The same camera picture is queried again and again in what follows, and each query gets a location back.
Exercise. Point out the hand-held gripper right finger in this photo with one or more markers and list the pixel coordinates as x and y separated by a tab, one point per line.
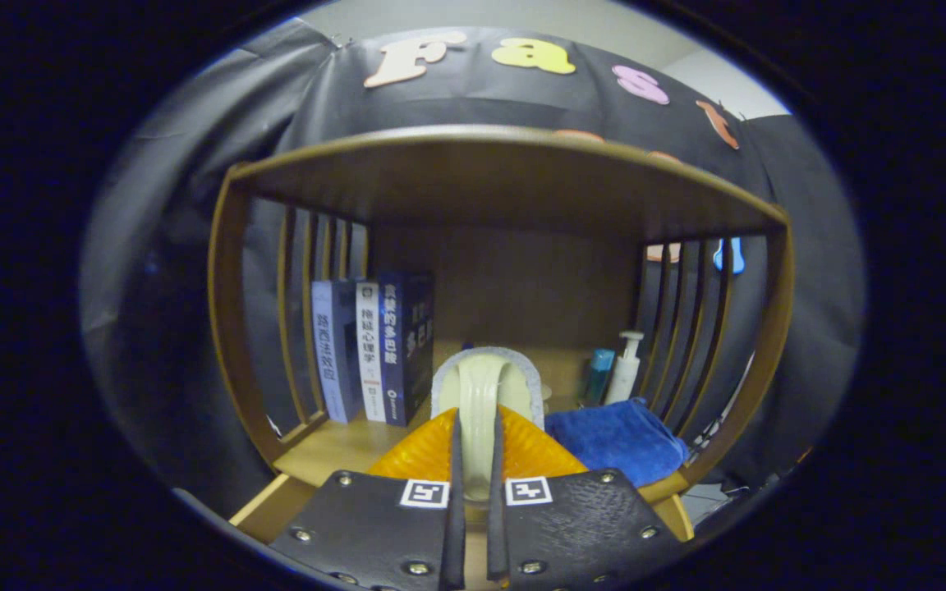
496	533

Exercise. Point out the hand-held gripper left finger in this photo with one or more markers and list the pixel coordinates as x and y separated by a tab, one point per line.
455	533

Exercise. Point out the pale green scrub brush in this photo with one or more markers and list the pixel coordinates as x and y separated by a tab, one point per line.
481	386

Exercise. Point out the wooden countertop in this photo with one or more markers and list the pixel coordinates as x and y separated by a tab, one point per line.
342	447

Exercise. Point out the wooden cabinet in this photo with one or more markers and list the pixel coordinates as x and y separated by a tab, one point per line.
514	279

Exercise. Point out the blue folded towel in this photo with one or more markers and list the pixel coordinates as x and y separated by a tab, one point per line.
617	439

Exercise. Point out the teal bottle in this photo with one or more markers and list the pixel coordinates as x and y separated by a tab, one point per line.
599	377

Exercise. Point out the dark navy book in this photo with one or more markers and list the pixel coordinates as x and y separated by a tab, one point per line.
407	345

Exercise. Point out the white spine book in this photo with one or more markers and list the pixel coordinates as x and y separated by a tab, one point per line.
369	353

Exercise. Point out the white pump bottle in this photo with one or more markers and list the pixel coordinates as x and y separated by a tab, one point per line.
623	373

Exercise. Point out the light blue book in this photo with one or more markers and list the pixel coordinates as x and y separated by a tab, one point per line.
333	353

